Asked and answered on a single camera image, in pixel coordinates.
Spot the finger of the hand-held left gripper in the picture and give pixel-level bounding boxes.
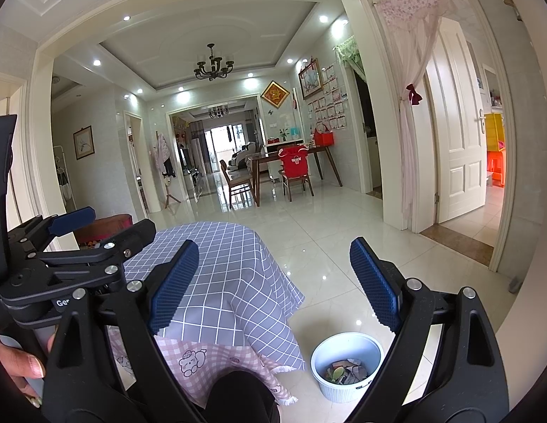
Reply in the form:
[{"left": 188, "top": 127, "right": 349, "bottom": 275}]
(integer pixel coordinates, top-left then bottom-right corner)
[
  {"left": 6, "top": 206, "right": 97, "bottom": 258},
  {"left": 33, "top": 219, "right": 157, "bottom": 276}
]

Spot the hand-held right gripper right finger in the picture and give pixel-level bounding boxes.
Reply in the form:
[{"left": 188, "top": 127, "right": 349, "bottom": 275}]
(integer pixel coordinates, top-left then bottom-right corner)
[{"left": 349, "top": 237, "right": 510, "bottom": 423}]

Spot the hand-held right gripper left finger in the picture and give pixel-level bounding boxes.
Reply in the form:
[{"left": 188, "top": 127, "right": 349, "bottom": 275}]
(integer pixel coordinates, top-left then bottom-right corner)
[{"left": 42, "top": 239, "right": 200, "bottom": 423}]

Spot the white ribbed bin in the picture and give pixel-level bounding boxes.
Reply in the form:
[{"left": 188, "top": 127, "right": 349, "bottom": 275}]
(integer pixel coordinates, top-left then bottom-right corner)
[{"left": 311, "top": 332, "right": 385, "bottom": 404}]

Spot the person's left hand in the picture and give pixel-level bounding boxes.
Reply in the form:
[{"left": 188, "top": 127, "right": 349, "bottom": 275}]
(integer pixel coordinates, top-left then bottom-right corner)
[{"left": 0, "top": 330, "right": 56, "bottom": 408}]

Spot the red upholstered bench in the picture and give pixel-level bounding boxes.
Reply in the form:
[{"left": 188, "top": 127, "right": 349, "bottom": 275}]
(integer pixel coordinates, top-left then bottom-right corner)
[{"left": 77, "top": 214, "right": 133, "bottom": 247}]

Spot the grey checked tablecloth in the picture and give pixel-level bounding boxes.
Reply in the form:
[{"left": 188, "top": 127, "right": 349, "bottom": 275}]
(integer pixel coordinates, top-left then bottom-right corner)
[{"left": 119, "top": 221, "right": 306, "bottom": 370}]

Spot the pink checked cloth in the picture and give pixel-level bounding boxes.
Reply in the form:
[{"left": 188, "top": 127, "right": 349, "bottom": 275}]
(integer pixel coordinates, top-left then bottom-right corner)
[{"left": 107, "top": 324, "right": 300, "bottom": 408}]

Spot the coat stand with clothes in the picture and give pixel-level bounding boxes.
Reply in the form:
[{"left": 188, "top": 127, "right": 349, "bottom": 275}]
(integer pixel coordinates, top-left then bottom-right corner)
[{"left": 151, "top": 131, "right": 181, "bottom": 208}]

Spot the bare wooden chair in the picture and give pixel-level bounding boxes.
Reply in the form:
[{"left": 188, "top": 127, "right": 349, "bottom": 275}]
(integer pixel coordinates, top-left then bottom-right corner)
[{"left": 220, "top": 159, "right": 255, "bottom": 209}]

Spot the wooden chair with cover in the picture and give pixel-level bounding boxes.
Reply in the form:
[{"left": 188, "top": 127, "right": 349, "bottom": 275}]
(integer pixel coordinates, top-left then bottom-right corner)
[{"left": 279, "top": 145, "right": 315, "bottom": 202}]

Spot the person's black trouser leg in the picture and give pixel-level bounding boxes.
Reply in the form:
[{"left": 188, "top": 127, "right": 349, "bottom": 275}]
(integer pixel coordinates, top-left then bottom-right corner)
[{"left": 207, "top": 369, "right": 280, "bottom": 423}]

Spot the pink floral curtain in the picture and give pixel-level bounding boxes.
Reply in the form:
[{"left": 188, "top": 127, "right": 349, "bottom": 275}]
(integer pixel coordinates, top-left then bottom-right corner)
[{"left": 374, "top": 0, "right": 459, "bottom": 230}]

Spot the red chair cover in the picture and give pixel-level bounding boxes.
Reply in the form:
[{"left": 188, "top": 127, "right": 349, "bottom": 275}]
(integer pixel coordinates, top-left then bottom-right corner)
[{"left": 279, "top": 145, "right": 310, "bottom": 178}]

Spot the wooden dining table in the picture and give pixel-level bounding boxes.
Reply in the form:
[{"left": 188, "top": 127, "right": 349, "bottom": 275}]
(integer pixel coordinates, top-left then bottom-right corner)
[{"left": 248, "top": 145, "right": 343, "bottom": 207}]

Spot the white panel door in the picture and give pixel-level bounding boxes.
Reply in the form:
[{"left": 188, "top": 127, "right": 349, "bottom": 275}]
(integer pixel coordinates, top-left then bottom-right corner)
[{"left": 425, "top": 18, "right": 488, "bottom": 223}]

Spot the white sideboard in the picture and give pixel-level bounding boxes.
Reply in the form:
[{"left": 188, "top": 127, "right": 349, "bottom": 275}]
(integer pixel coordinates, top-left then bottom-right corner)
[{"left": 267, "top": 137, "right": 305, "bottom": 177}]

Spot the orange plastic stool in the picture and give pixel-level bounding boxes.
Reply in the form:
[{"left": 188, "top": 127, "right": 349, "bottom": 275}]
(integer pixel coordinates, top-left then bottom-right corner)
[{"left": 487, "top": 151, "right": 505, "bottom": 186}]

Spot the large black chandelier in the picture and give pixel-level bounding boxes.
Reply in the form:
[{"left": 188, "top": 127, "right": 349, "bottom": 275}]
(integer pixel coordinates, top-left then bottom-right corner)
[{"left": 193, "top": 44, "right": 235, "bottom": 81}]

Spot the yellow board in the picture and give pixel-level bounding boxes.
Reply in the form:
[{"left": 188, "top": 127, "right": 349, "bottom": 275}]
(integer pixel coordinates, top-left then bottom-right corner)
[{"left": 484, "top": 114, "right": 505, "bottom": 153}]

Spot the green curtain valance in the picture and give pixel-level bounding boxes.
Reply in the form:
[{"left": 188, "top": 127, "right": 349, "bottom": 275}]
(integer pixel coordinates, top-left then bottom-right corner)
[{"left": 335, "top": 36, "right": 366, "bottom": 84}]

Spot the dark framed wall painting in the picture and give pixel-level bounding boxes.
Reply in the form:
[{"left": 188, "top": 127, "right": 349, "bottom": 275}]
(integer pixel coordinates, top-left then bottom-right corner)
[{"left": 73, "top": 126, "right": 95, "bottom": 160}]

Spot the group of white wall certificates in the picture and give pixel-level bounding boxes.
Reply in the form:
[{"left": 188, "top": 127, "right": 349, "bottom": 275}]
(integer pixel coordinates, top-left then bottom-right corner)
[{"left": 308, "top": 65, "right": 348, "bottom": 130}]

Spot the red gold diamond wall ornament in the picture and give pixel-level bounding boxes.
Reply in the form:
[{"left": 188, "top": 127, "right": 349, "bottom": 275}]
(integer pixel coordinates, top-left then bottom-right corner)
[{"left": 261, "top": 80, "right": 291, "bottom": 109}]

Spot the red framed wall picture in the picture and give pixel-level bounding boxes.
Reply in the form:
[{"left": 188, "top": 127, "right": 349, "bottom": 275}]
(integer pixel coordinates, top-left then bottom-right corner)
[{"left": 298, "top": 59, "right": 322, "bottom": 100}]

